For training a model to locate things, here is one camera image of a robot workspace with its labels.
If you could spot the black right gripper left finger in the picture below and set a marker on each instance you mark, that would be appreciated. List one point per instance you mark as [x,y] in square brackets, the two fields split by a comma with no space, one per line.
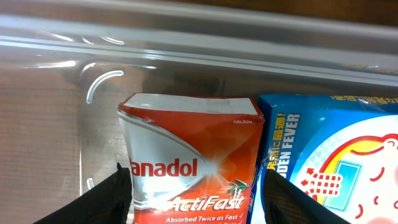
[106,203]

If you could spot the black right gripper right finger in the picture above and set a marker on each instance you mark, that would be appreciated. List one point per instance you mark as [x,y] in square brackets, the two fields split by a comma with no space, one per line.
[287,204]

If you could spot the blue Cool Fever box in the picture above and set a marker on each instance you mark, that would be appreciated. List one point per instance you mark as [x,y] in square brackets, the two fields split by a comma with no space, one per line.
[339,150]

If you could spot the red Panadol ActiFast box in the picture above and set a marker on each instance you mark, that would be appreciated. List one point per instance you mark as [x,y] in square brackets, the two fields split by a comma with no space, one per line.
[192,159]

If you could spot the clear plastic container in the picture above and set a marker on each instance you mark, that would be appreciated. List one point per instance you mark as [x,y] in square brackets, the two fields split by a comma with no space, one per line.
[66,66]

